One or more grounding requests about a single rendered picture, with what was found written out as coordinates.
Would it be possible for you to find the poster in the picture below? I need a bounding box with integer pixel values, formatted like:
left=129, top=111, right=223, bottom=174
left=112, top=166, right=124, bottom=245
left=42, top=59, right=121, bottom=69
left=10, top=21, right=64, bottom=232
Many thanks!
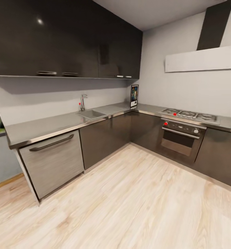
left=130, top=85, right=139, bottom=107

